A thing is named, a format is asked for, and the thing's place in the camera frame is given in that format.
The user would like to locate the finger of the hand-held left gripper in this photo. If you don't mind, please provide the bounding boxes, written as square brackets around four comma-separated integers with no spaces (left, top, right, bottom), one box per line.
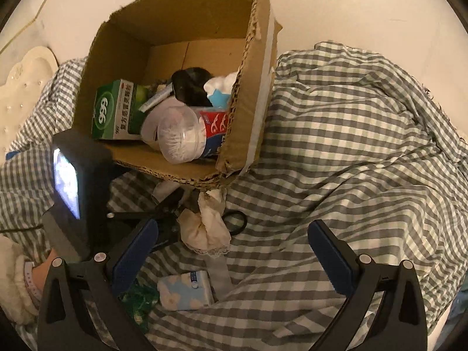
[106,219,141,253]

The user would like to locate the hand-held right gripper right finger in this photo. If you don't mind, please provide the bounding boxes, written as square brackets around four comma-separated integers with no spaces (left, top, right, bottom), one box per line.
[308,219,428,351]

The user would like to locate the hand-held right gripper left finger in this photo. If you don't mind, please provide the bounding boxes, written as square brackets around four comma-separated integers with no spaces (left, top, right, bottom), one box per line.
[37,218,159,351]

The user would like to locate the green medicine box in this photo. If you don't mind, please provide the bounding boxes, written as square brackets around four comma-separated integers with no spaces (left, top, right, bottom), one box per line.
[91,79,150,141]

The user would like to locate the translucent white plastic strip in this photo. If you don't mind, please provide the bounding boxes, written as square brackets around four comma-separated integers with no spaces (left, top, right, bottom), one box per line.
[204,252,233,302]

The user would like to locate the clear cotton swab jar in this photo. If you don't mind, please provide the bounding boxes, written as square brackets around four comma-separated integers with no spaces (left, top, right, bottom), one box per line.
[141,105,209,164]

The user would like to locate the white tube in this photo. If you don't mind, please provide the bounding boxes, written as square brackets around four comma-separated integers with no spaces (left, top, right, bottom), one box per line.
[138,84,174,113]

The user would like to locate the white and blue toy figure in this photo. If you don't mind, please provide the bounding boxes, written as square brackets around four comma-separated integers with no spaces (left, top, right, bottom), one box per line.
[203,72,238,109]

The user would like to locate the brown cardboard box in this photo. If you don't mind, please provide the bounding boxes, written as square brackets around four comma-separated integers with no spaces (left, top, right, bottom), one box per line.
[73,0,284,191]

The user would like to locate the person's left forearm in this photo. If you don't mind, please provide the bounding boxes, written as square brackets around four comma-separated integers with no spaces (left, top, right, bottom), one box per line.
[0,234,59,326]

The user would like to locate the green foil packet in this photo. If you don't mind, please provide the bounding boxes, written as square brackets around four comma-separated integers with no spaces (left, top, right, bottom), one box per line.
[119,281,160,331]

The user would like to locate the blue and white tissue pack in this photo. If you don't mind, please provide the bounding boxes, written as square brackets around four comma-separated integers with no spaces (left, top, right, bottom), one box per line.
[157,271,216,311]

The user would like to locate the white crumpled cloth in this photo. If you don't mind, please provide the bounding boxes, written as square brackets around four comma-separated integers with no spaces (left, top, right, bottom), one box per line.
[177,189,232,257]

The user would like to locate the pink wristband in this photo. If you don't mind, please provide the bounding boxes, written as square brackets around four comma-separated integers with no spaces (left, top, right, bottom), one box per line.
[23,259,42,309]

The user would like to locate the black scissors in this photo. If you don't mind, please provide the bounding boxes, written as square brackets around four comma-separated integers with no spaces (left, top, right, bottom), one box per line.
[150,188,248,245]

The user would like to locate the grey checked blanket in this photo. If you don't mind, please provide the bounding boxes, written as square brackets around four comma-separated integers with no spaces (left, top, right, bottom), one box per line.
[0,41,468,351]

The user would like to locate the white padded headboard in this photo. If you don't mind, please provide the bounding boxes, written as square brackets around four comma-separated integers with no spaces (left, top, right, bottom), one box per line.
[0,46,59,154]

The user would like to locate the red and blue toothpaste box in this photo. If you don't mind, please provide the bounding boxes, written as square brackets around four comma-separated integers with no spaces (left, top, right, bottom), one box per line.
[199,107,231,159]

